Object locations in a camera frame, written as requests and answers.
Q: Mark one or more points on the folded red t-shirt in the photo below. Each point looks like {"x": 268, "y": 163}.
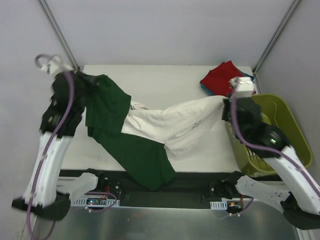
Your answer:
{"x": 217, "y": 81}

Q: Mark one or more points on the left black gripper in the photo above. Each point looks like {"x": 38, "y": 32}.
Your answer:
{"x": 81, "y": 81}

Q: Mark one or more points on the folded blue t-shirt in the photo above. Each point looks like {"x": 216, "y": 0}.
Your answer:
{"x": 246, "y": 75}

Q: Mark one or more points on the left aluminium frame post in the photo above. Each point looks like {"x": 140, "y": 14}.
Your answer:
{"x": 44, "y": 6}

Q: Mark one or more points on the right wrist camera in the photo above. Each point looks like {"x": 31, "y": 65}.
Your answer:
{"x": 242, "y": 87}

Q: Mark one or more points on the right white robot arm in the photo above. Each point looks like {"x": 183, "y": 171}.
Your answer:
{"x": 300, "y": 204}

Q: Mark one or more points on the right aluminium frame post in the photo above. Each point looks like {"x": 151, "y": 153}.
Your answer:
{"x": 277, "y": 34}

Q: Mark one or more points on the right white cable duct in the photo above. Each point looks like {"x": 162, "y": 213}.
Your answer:
{"x": 219, "y": 205}

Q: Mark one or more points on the aluminium frame post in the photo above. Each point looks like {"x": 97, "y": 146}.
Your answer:
{"x": 277, "y": 34}
{"x": 44, "y": 6}

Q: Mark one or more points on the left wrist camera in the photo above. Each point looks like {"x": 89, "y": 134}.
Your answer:
{"x": 52, "y": 65}

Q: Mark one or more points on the white cable duct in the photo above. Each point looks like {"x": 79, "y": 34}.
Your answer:
{"x": 95, "y": 202}
{"x": 219, "y": 205}

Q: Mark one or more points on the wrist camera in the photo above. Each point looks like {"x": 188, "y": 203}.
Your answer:
{"x": 242, "y": 87}
{"x": 52, "y": 65}

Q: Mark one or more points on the olive green plastic bin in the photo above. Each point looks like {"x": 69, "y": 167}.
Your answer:
{"x": 274, "y": 111}

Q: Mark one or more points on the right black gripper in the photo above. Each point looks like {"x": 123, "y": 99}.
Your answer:
{"x": 229, "y": 110}

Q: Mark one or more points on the left white cable duct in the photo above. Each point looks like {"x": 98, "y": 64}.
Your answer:
{"x": 95, "y": 202}

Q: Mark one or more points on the white and green t-shirt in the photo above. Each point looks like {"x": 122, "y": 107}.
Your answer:
{"x": 142, "y": 140}

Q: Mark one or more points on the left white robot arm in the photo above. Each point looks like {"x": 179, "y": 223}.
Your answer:
{"x": 43, "y": 197}

